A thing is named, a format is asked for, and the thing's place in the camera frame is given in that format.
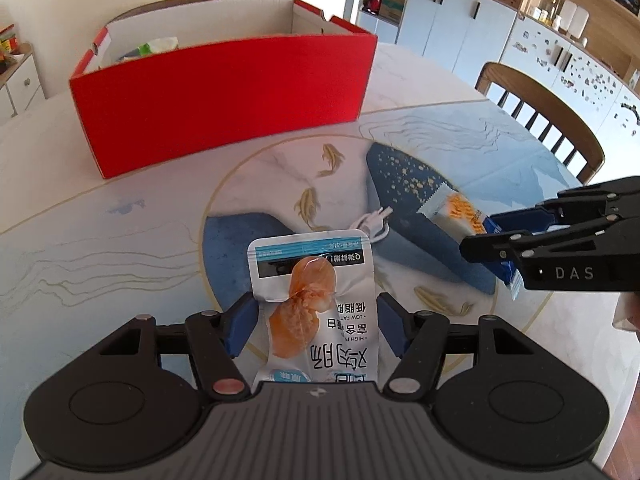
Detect red-lidded jar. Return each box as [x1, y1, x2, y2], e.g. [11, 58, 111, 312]
[0, 24, 22, 58]

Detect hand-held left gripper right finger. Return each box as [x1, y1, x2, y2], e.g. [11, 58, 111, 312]
[376, 291, 547, 404]

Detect person's right hand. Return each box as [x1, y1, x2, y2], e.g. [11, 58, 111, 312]
[612, 292, 640, 333]

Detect white sideboard with drawers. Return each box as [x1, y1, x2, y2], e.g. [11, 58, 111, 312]
[0, 42, 47, 127]

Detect blue and white snack packet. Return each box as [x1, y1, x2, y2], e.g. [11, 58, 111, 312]
[416, 185, 524, 302]

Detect green and white packet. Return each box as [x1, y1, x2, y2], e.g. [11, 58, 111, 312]
[117, 36, 180, 61]

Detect white two-door cabinet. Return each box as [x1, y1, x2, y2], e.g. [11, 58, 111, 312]
[397, 0, 519, 89]

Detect red cardboard box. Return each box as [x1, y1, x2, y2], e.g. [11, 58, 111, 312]
[68, 0, 379, 180]

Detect white chicken sausage packet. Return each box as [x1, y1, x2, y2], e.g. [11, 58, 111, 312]
[247, 228, 384, 394]

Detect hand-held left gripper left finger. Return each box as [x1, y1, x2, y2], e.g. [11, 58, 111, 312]
[92, 290, 259, 404]

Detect white coiled cable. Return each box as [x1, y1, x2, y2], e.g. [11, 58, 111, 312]
[347, 207, 394, 244]

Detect white patterned desktop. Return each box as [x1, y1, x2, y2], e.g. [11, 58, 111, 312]
[0, 42, 640, 480]

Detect brown wooden chair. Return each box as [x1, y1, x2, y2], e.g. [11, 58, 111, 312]
[475, 61, 606, 186]
[106, 0, 227, 26]

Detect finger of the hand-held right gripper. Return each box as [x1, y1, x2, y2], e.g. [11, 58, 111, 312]
[458, 212, 640, 265]
[486, 175, 640, 238]

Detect white stickered cabinet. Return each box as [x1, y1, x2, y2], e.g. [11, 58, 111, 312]
[500, 14, 640, 171]

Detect white storage canisters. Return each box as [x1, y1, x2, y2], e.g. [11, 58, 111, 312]
[561, 0, 589, 39]

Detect brown cardboard carton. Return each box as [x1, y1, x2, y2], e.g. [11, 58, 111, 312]
[377, 0, 411, 24]

